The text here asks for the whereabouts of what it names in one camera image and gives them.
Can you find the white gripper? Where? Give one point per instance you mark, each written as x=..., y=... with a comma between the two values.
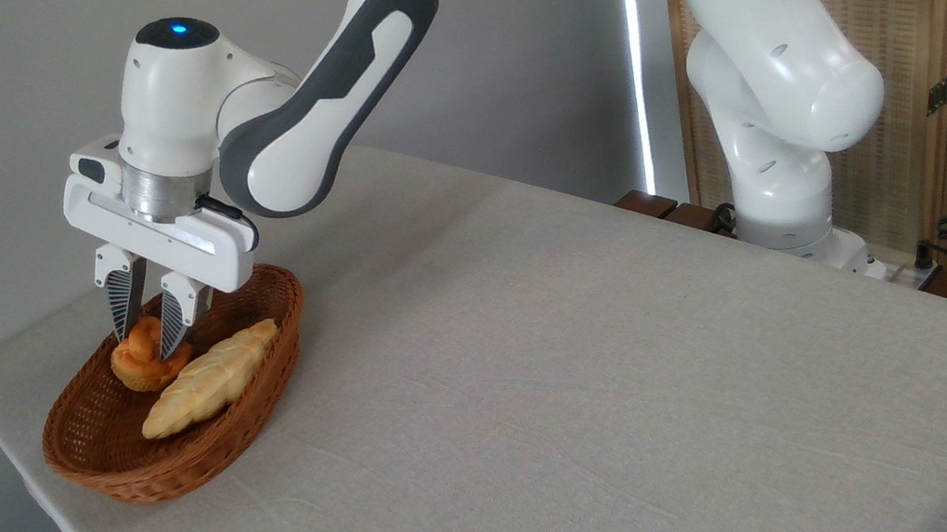
x=151, y=244

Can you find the round golden bread roll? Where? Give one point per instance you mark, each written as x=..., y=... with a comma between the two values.
x=143, y=364

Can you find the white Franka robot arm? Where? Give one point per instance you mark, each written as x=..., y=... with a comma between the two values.
x=335, y=90

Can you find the long braided bread loaf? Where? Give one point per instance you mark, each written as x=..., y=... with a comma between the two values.
x=213, y=378

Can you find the brown wicker basket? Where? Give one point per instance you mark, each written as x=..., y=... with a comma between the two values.
x=103, y=457

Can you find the beige tablecloth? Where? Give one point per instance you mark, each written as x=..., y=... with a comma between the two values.
x=606, y=396

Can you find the dark wooden board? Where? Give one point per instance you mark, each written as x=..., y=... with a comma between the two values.
x=647, y=202

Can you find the white power strip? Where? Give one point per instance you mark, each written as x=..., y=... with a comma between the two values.
x=902, y=272

